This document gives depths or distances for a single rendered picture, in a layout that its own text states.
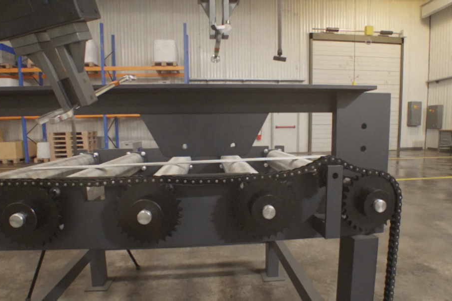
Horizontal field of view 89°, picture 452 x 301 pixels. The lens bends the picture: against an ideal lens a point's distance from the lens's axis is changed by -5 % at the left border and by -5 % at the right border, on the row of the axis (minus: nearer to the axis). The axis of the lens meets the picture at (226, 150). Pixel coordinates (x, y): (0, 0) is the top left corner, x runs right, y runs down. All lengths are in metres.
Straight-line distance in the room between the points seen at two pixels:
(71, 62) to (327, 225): 0.63
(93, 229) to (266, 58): 9.90
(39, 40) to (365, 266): 0.89
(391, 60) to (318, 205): 12.12
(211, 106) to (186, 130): 0.10
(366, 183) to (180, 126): 0.52
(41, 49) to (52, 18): 0.05
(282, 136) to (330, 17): 5.22
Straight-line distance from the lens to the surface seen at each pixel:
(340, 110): 0.74
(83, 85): 0.39
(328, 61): 11.16
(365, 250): 0.84
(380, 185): 0.77
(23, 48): 0.41
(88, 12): 0.37
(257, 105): 0.68
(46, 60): 0.40
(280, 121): 10.08
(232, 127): 0.66
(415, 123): 13.10
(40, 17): 0.38
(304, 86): 0.64
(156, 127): 0.66
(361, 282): 0.89
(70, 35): 0.37
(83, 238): 0.77
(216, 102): 0.67
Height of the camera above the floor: 1.06
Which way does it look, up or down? 5 degrees down
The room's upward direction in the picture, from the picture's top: 1 degrees counter-clockwise
